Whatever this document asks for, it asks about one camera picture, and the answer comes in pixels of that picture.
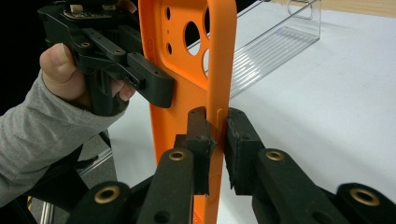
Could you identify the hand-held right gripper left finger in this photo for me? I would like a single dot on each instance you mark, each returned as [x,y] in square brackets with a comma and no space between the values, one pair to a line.
[200,149]

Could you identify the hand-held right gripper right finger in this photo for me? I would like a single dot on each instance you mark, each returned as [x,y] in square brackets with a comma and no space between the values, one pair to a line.
[241,149]

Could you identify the orange phone case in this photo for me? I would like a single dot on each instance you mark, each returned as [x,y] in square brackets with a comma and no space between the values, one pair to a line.
[221,62]

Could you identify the clear plastic container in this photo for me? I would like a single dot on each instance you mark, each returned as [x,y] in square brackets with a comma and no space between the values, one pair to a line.
[274,46]

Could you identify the metal floor rail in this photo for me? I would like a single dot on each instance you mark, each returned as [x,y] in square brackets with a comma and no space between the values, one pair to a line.
[93,161]

